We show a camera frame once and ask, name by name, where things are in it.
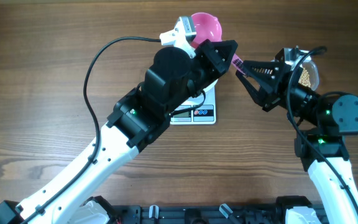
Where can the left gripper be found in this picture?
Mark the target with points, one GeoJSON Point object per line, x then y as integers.
{"type": "Point", "coordinates": [218, 66]}

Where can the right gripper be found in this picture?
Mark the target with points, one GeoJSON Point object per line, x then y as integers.
{"type": "Point", "coordinates": [271, 83]}

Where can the pink plastic measuring scoop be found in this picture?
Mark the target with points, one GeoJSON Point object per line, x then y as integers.
{"type": "Point", "coordinates": [208, 28]}

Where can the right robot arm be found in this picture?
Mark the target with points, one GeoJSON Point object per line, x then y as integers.
{"type": "Point", "coordinates": [321, 122]}

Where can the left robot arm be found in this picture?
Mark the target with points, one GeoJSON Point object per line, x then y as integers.
{"type": "Point", "coordinates": [136, 121]}

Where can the white bowl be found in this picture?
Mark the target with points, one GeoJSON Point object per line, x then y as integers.
{"type": "Point", "coordinates": [211, 86]}

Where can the white digital kitchen scale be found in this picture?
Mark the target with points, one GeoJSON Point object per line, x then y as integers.
{"type": "Point", "coordinates": [203, 110]}

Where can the soybeans pile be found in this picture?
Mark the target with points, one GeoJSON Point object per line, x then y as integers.
{"type": "Point", "coordinates": [305, 78]}

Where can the clear plastic container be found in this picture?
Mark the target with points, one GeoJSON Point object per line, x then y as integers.
{"type": "Point", "coordinates": [313, 71]}

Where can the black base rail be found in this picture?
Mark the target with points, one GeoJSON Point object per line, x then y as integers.
{"type": "Point", "coordinates": [204, 214]}

